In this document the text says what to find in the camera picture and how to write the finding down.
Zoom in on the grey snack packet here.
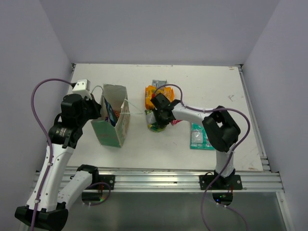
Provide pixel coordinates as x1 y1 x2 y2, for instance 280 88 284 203
151 79 167 88

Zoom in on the dark blue chips packet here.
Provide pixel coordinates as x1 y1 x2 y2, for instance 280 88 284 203
104 98 118 127

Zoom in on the purple cable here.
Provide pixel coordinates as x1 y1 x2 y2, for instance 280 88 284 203
154 84 251 231
27 78 76 231

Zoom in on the orange yellow snack packet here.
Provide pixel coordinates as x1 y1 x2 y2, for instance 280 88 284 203
145 85 175 110

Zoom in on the red snack packet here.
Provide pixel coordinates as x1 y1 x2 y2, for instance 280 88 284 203
113 110 120 119

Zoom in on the green paper bag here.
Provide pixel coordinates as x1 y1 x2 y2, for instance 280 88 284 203
91 84 143 148

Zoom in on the teal candy packet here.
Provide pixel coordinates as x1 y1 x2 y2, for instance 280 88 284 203
190 123 214 151

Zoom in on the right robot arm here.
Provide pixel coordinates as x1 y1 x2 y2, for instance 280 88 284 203
151 93 241 189

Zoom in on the aluminium mounting rail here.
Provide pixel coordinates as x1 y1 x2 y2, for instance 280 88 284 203
98 167 284 193

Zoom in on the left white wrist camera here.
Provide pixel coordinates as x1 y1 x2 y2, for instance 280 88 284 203
72 79 91 98

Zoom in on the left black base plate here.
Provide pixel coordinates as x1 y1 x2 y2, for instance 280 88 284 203
86 175 116 192

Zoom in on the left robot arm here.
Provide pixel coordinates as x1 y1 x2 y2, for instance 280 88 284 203
14 93 101 231

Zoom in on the green snack packet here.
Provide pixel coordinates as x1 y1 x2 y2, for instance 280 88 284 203
145 109 167 133

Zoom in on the pink snack packet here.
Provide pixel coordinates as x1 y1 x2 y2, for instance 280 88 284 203
171 119 181 126

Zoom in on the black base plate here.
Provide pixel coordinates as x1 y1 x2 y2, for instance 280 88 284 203
86 175 116 192
199 172 243 190

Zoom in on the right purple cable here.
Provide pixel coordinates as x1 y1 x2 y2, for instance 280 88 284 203
154 84 251 231

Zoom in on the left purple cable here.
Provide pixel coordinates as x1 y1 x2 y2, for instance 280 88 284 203
27 78 76 231

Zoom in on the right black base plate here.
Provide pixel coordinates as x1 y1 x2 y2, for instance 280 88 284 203
199 172 243 190

